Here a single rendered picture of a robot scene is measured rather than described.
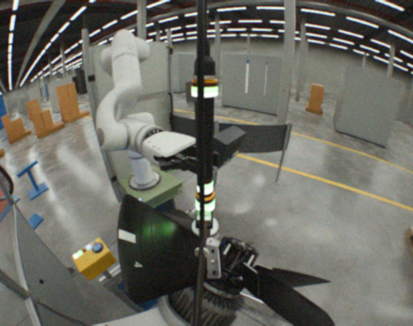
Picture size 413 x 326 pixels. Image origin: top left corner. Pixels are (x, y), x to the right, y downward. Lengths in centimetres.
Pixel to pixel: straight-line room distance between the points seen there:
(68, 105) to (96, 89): 637
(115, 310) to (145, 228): 157
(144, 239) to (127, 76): 44
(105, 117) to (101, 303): 173
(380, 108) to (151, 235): 669
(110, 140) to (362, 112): 649
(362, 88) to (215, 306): 639
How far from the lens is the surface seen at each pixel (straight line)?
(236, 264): 50
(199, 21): 23
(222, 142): 106
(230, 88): 692
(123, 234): 32
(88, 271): 82
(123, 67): 59
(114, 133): 46
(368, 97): 655
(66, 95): 841
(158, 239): 36
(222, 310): 53
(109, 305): 191
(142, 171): 108
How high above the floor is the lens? 168
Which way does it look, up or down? 31 degrees down
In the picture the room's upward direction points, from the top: straight up
